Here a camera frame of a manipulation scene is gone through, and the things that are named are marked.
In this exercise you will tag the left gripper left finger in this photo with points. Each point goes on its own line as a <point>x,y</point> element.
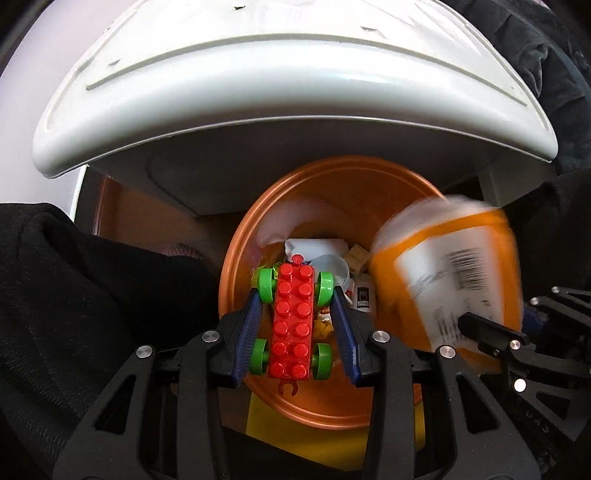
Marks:
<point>158,417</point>

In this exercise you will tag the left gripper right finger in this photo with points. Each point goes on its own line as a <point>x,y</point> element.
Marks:
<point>432,416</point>

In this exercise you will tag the red green toy brick car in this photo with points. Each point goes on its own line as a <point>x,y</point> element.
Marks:
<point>295,292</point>

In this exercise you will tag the orange plastic bag package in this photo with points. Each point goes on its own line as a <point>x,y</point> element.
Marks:
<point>439,259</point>

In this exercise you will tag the white paper cup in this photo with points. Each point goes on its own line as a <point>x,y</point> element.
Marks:
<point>364,294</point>

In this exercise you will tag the wooden block with heart sticker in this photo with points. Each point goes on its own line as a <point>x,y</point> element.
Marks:
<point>357,259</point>

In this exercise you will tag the white foam sheet roll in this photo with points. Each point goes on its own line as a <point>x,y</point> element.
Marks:
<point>311,249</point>

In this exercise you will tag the light blue plastic cup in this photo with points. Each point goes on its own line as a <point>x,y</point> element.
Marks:
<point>334,264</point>

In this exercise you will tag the black sleeve forearm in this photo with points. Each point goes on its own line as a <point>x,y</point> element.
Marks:
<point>74,307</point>

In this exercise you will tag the yellow stool under bin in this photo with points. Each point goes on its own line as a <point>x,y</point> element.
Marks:
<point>341,449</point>

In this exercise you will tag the white plastic storage lid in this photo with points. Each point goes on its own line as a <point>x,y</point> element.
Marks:
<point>169,67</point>

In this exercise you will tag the dark blue bed blanket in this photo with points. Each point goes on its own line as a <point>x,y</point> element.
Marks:
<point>546,55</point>

